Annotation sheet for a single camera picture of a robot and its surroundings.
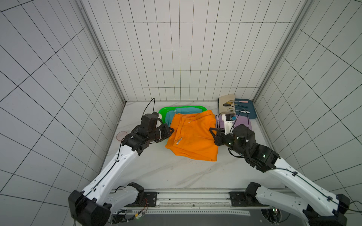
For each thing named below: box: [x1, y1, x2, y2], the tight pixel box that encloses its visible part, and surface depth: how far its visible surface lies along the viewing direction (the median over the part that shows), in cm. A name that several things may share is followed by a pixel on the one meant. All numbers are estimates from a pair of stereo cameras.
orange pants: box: [164, 109, 219, 162], surface depth 69 cm
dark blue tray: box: [234, 98, 257, 120], surface depth 118 cm
